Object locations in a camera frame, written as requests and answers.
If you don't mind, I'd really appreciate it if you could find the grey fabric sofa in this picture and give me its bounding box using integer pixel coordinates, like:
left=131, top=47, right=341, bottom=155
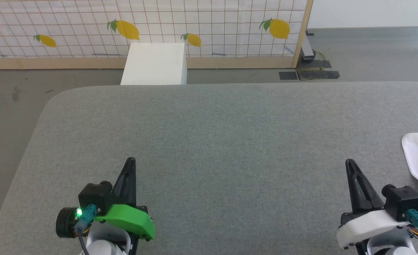
left=0, top=82, right=418, bottom=255

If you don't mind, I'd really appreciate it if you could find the grey metal partition foot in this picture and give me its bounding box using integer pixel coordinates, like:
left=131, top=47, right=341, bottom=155
left=301, top=32, right=316, bottom=61

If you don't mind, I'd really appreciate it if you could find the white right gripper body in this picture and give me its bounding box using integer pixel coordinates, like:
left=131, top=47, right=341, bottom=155
left=337, top=205, right=418, bottom=249

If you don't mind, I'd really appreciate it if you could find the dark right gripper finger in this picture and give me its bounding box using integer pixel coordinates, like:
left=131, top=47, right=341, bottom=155
left=345, top=159, right=362, bottom=214
left=353, top=162, right=385, bottom=213

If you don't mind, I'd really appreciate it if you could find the large black floor patch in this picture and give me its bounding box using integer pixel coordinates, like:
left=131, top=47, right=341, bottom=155
left=296, top=60, right=340, bottom=80

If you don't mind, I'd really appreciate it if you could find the white rectangular box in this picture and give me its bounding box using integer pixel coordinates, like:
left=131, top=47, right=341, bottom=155
left=120, top=43, right=188, bottom=86

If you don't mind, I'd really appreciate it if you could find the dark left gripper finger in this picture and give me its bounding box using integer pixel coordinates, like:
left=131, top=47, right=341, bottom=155
left=111, top=158, right=133, bottom=207
left=131, top=158, right=138, bottom=207

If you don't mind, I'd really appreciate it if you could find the lemon-pattern grid partition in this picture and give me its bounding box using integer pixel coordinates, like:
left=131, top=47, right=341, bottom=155
left=0, top=0, right=314, bottom=70

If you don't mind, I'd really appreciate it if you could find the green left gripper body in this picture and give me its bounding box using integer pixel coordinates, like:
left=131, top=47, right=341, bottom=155
left=55, top=204, right=156, bottom=241

